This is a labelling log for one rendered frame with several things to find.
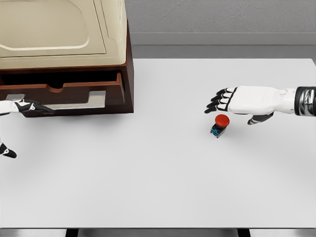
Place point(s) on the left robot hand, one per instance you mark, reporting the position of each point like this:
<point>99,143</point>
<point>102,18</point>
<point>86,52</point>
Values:
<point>27,106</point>

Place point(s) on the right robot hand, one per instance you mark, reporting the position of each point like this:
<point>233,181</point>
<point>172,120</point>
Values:
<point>249,100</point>

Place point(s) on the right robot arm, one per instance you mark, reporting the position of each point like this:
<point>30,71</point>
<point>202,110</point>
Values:
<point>298,101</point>

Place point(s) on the brown cabinet with cream top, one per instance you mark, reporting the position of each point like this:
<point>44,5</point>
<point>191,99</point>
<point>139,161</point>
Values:
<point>49,37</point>

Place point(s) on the red button switch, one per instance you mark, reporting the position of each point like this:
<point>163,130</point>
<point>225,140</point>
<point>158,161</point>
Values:
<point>221,121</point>

